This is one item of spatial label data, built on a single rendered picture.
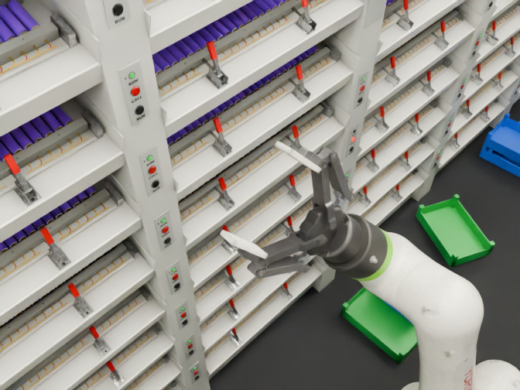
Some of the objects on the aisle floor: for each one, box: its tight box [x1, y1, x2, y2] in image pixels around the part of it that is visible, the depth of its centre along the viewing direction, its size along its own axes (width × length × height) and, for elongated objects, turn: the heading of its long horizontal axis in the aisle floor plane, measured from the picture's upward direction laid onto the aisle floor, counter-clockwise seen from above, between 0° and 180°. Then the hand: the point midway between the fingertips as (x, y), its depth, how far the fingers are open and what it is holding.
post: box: [313, 0, 387, 292], centre depth 178 cm, size 20×9×182 cm, turn 44°
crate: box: [340, 287, 418, 364], centre depth 229 cm, size 30×20×8 cm
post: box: [411, 0, 497, 201], centre depth 209 cm, size 20×9×182 cm, turn 44°
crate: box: [416, 194, 495, 268], centre depth 257 cm, size 30×20×8 cm
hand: (259, 195), depth 74 cm, fingers open, 13 cm apart
